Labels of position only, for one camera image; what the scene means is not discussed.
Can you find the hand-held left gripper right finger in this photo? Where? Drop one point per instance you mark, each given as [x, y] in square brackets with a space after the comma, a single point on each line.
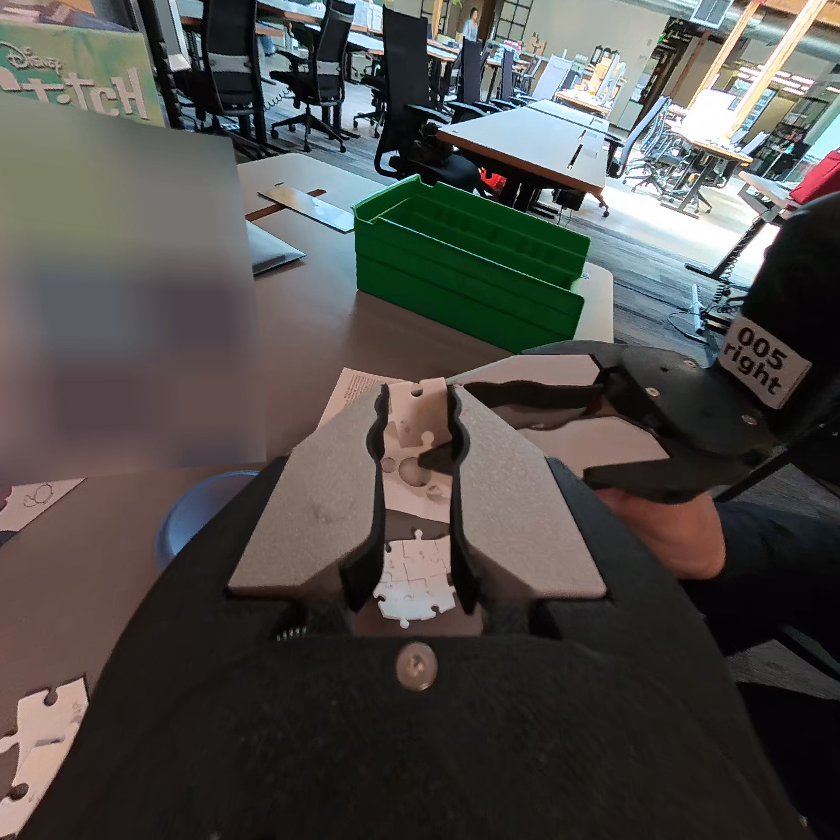
[518, 525]

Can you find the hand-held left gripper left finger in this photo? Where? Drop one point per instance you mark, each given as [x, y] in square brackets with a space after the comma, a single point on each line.
[308, 518]

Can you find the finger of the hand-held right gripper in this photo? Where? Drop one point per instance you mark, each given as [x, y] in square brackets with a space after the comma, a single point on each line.
[538, 371]
[610, 443]

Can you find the assembled white puzzle section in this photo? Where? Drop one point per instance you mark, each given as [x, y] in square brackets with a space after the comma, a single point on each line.
[410, 577]

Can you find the white puzzle piece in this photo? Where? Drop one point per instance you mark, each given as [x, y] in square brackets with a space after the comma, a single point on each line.
[413, 413]
[46, 728]

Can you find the person's right forearm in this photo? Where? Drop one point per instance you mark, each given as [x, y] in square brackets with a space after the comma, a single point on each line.
[781, 571]

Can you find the blue round puzzle stand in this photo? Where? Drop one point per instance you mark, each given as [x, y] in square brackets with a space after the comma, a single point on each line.
[190, 518]

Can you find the colourful puzzle box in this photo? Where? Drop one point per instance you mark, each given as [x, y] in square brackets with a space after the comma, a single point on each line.
[98, 85]

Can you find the person's right hand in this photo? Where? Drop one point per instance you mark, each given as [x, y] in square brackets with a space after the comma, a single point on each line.
[676, 531]

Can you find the white power strip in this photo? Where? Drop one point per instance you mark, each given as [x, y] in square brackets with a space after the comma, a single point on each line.
[699, 305]

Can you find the green plastic bin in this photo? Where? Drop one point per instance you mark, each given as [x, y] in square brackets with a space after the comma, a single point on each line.
[459, 272]
[459, 303]
[459, 246]

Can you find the printed instruction sheet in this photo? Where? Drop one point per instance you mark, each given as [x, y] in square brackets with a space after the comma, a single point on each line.
[348, 394]

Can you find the black pen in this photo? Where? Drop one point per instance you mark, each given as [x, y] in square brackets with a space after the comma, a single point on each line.
[576, 151]

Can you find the long white office table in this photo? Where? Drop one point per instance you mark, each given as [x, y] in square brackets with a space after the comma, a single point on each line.
[525, 144]

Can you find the desk with black leg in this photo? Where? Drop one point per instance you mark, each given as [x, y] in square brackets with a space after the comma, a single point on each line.
[761, 187]

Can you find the white mesh office chair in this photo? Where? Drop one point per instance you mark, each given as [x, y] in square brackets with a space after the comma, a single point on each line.
[646, 141]

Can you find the wooden top office table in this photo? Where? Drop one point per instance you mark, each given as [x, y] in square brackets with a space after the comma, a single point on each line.
[715, 148]

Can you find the red bag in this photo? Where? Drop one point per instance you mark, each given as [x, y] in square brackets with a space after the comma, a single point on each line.
[820, 180]

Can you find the flat metal plate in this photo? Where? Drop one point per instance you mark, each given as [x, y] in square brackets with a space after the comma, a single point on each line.
[308, 207]

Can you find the black office chair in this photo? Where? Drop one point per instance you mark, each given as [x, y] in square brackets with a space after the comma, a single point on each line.
[472, 72]
[407, 79]
[321, 65]
[229, 65]

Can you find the brown tape strip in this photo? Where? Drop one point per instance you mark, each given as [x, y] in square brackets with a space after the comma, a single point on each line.
[262, 208]

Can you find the wooden beam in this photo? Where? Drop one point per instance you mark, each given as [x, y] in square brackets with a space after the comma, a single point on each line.
[781, 59]

